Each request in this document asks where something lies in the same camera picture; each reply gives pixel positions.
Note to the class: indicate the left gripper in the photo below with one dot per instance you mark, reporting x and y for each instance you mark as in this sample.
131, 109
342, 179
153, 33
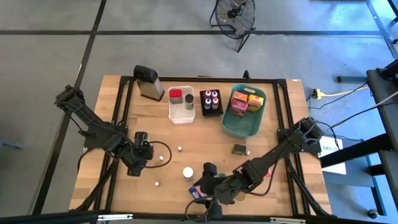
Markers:
138, 158

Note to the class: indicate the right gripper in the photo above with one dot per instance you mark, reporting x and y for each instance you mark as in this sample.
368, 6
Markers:
216, 191

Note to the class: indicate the blue Frosted Flakes cereal box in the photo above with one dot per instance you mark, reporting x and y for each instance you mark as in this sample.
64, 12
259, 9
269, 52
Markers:
195, 192

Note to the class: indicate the white-lidded spice jar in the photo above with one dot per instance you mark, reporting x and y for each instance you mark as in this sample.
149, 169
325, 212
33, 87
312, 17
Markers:
187, 172

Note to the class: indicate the smoked paprika tin red lid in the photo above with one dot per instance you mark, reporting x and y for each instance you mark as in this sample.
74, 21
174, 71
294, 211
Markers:
176, 95

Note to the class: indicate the black-lidded herb jar green label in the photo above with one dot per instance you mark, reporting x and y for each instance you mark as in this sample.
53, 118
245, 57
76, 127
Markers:
189, 101

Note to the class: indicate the blue-tipped squeeze bottle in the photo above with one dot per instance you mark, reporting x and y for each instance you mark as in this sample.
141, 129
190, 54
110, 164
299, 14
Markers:
207, 102

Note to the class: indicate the pink-tipped squeeze bottle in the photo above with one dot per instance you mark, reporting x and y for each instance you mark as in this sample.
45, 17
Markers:
215, 102

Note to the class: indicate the red-tipped squeeze bottle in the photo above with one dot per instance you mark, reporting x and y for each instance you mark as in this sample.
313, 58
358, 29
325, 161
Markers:
208, 93

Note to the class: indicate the purple-tipped squeeze bottle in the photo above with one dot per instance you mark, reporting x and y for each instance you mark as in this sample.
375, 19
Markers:
214, 93

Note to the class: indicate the pink Raisin Bran cereal box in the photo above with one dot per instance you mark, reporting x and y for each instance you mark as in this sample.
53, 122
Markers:
238, 110

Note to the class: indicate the yellow Corn Pops cereal box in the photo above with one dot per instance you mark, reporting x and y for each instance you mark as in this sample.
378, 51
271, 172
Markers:
255, 102

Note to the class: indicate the orange cereal box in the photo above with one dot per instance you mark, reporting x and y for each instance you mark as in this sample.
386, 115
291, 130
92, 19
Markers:
239, 97

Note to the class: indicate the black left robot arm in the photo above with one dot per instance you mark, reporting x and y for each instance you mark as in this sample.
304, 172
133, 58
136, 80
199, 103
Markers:
93, 123

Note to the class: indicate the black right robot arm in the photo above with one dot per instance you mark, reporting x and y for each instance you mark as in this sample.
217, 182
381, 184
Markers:
280, 151

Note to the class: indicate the white plastic bin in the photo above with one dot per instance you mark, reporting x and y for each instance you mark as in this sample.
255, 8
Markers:
182, 115

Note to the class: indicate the dark rectangular box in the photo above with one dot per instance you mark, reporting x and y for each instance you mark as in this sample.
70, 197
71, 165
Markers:
238, 149

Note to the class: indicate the black slotted plastic basket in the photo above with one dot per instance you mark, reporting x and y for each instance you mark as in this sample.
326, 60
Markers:
211, 112

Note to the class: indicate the teal plastic bin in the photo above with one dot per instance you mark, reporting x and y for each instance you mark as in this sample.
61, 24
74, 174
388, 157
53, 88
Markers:
245, 127

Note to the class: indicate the black overhead crossbar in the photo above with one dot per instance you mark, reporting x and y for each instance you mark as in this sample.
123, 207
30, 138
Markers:
46, 217

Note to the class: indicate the white paper sign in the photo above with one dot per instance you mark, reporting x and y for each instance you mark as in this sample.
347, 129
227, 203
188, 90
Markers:
332, 146

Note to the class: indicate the yellow power strip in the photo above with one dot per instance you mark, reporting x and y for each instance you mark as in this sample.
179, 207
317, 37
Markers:
317, 93

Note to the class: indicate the black caster wheel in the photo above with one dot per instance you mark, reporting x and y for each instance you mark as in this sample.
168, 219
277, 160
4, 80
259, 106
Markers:
372, 213

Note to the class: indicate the black floor fan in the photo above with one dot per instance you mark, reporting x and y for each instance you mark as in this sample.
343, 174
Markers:
232, 13

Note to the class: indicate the grey metal floor bar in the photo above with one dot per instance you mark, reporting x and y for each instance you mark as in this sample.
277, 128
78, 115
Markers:
351, 79

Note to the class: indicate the black workbench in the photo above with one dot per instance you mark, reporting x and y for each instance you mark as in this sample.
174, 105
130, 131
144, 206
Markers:
385, 124

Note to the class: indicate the black aluminium table frame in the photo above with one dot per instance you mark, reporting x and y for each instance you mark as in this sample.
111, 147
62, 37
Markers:
217, 79

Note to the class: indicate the small black clamp post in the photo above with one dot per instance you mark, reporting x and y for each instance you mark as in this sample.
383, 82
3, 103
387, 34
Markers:
246, 75

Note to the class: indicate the blue-grey metal cart frame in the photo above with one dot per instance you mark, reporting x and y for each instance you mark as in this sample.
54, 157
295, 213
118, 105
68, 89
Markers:
348, 180

